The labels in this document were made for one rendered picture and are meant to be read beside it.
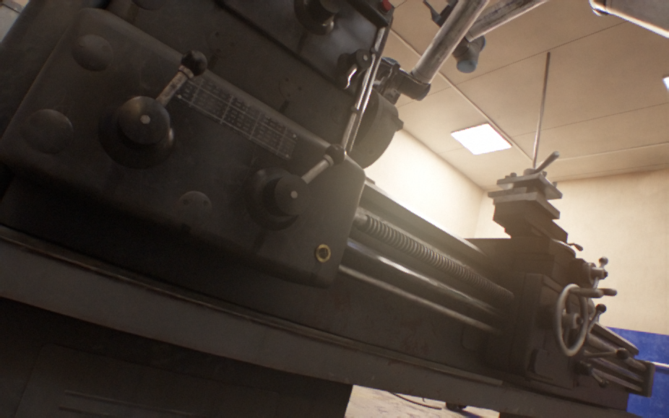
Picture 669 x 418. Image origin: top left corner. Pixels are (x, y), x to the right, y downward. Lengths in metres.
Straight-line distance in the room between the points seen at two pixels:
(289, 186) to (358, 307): 0.45
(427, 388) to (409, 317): 0.24
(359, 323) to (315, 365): 0.29
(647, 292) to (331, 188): 5.04
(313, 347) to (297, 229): 0.20
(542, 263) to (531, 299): 0.13
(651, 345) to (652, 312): 0.37
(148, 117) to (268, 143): 0.20
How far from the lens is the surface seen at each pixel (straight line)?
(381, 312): 0.98
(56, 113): 0.57
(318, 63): 0.88
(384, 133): 1.16
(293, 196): 0.56
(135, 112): 0.52
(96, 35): 0.62
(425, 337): 1.11
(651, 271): 5.56
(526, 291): 1.25
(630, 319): 5.47
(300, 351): 0.66
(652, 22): 1.63
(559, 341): 1.20
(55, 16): 0.77
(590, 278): 1.40
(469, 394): 1.00
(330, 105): 0.87
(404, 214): 0.99
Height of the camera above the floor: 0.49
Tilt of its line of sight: 15 degrees up
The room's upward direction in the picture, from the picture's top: 18 degrees clockwise
